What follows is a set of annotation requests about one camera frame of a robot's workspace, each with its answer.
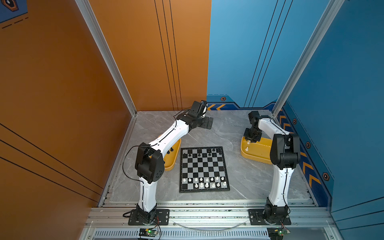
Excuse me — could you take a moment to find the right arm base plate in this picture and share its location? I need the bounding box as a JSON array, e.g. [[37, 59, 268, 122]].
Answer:
[[248, 208, 292, 226]]

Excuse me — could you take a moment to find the aluminium corner post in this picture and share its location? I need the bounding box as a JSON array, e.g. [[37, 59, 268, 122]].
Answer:
[[272, 0, 345, 118], [75, 0, 137, 117]]

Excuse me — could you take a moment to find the black white chess board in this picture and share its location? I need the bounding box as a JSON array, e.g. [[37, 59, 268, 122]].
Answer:
[[180, 147, 230, 193]]

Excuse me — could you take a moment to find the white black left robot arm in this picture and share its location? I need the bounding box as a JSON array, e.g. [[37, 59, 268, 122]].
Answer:
[[135, 101, 213, 224]]

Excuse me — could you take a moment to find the aluminium front rail frame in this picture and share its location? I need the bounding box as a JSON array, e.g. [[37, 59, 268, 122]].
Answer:
[[80, 199, 343, 240]]

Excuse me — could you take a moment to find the left green circuit board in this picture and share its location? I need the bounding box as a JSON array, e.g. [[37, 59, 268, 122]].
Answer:
[[138, 228, 161, 240]]

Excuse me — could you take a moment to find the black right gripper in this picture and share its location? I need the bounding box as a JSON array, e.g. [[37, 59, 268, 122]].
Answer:
[[243, 127, 262, 143]]

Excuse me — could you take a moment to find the aluminium corner post left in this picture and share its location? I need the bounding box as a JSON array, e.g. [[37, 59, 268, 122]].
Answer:
[[75, 0, 137, 117]]

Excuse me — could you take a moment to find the yellow left plastic tray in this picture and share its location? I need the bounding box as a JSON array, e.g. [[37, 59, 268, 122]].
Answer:
[[164, 139, 182, 171]]

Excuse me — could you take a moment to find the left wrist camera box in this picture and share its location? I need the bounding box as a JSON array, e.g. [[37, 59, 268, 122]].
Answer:
[[198, 101, 207, 118]]

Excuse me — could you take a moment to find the right green circuit board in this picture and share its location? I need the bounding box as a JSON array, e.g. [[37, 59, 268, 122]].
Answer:
[[267, 228, 291, 240]]

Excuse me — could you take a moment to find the green circuit board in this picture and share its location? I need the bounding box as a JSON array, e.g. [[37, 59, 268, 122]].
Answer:
[[267, 228, 291, 240], [138, 228, 161, 240]]

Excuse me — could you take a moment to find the yellow plastic tray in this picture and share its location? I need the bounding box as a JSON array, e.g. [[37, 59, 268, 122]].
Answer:
[[164, 139, 182, 171], [241, 137, 272, 165]]

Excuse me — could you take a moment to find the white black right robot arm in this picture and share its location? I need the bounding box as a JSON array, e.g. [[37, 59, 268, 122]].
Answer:
[[241, 111, 301, 225]]

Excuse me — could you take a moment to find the aluminium corner post right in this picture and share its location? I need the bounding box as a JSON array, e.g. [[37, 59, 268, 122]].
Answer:
[[272, 0, 345, 118]]

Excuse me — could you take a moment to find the yellow right plastic tray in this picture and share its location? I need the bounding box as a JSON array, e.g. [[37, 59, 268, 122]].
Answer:
[[241, 137, 272, 165]]

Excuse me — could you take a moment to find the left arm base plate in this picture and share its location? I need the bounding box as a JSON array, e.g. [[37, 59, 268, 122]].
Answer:
[[128, 209, 170, 226]]

